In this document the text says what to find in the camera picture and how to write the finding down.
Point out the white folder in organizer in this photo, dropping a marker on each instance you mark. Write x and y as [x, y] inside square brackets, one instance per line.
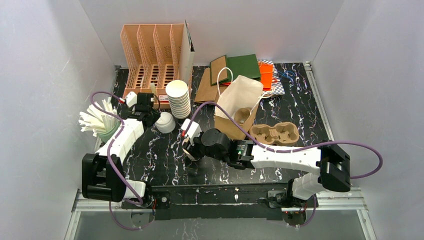
[187, 53]

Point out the single paper cup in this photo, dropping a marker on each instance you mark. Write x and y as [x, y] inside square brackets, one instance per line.
[192, 153]

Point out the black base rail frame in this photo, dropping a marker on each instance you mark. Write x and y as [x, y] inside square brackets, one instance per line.
[223, 212]

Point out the stack of white lids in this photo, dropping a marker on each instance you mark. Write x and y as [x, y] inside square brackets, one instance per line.
[166, 123]

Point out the stack of paper cups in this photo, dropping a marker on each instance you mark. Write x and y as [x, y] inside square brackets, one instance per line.
[178, 95]

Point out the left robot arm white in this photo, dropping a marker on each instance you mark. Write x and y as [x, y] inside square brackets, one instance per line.
[102, 172]

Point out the brown kraft paper bag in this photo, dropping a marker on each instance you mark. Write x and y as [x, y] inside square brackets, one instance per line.
[206, 92]

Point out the dark green paper bag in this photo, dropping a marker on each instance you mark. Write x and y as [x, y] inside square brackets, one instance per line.
[244, 65]

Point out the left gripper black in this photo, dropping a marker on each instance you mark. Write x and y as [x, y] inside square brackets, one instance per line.
[149, 117]

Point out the cardboard two-cup carrier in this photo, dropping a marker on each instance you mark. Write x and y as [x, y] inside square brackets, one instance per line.
[281, 134]

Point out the pink desk file organizer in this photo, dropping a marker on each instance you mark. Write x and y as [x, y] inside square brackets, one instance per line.
[152, 52]

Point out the green cup holder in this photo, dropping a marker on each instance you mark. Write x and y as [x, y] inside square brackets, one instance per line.
[109, 134]

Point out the tan paper bag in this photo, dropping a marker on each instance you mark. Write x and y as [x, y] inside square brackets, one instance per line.
[243, 94]

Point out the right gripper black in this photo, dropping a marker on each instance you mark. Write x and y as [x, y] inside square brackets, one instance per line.
[191, 149]

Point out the white wrapped straws bundle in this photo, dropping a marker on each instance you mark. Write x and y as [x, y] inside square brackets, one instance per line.
[96, 121]

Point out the orange paper bag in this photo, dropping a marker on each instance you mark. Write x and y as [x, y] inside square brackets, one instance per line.
[266, 75]

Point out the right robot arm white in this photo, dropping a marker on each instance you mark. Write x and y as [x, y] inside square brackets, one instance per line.
[327, 167]

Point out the red white small box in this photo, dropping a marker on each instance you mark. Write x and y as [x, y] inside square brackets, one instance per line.
[163, 98]

